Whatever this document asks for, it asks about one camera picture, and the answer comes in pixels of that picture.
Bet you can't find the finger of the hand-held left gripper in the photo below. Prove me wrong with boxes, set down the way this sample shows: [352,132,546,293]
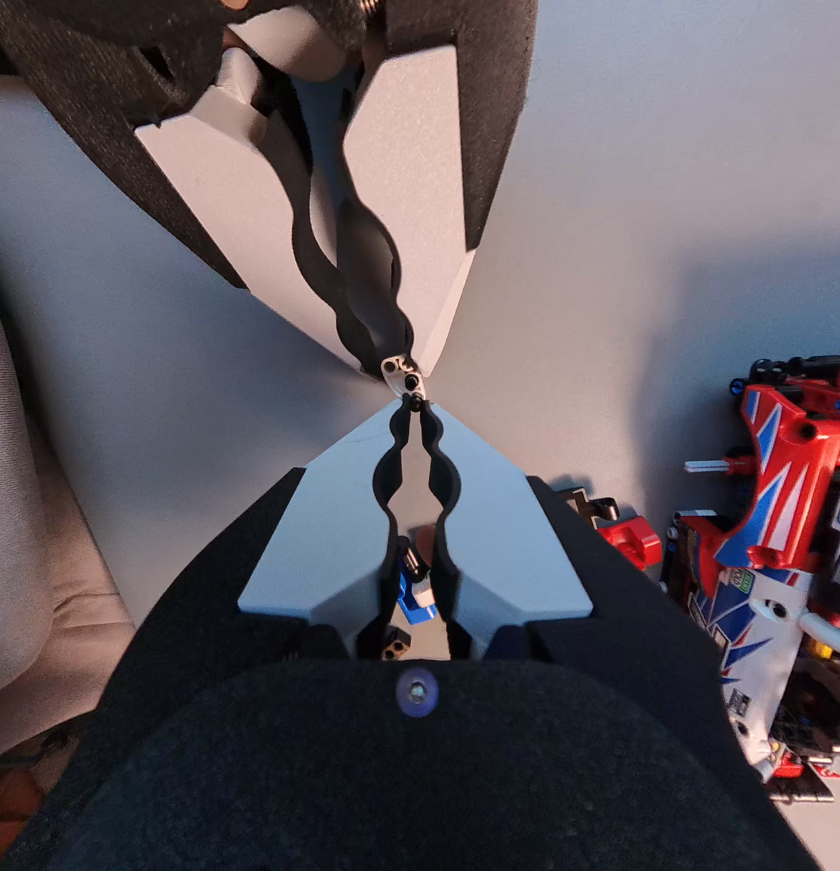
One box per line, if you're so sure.
[337,43,478,378]
[133,51,390,375]

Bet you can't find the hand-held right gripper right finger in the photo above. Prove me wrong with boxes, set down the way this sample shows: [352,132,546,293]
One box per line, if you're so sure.
[419,399,594,649]

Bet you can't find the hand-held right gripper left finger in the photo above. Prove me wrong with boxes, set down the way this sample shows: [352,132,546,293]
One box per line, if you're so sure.
[236,397,413,647]

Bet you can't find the red lego piece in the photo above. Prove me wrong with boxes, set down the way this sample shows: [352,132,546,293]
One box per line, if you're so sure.
[600,516,664,571]

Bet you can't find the white lego liftarm piece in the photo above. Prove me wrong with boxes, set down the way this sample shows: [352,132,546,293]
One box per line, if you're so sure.
[381,354,428,399]

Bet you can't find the lego race car model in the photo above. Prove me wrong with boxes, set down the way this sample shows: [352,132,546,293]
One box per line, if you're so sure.
[661,343,840,804]

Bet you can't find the black lego panel assembly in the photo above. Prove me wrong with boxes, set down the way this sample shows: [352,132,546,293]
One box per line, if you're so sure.
[382,486,621,661]

